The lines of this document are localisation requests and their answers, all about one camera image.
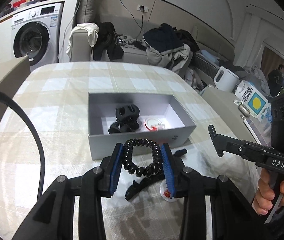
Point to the white garment on armrest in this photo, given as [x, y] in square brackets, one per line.
[82, 39]

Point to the grey sofa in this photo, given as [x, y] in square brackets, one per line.
[131, 34]

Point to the long black hair clip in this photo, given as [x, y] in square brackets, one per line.
[136, 187]

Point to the right human hand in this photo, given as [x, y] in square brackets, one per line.
[264, 196]

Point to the round pin badge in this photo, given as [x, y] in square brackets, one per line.
[154, 124]

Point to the lemon drink carton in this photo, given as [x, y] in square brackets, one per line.
[254, 100]

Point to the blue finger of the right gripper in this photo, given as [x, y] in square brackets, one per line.
[245, 149]

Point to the wall power socket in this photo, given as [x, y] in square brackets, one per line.
[143, 8]

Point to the person in black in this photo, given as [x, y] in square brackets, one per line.
[276, 80]

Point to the dark clothes pile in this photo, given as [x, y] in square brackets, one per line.
[170, 48]

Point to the black garment on sofa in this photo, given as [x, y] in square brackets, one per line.
[108, 41]

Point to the red white small trinket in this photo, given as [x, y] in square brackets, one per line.
[165, 194]

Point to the grey open cardboard box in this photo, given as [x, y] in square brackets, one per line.
[101, 114]

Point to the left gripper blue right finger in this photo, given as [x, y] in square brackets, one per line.
[232, 215]

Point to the black claw hair clip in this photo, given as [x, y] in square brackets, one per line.
[127, 119]

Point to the beige box right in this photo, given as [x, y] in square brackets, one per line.
[223, 103]

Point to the white washing machine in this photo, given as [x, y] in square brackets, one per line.
[35, 33]

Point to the grey striped pillow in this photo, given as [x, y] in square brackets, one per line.
[86, 12]

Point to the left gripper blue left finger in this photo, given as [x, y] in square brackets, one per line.
[52, 215]

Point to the white electric kettle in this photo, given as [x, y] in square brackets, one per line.
[225, 80]

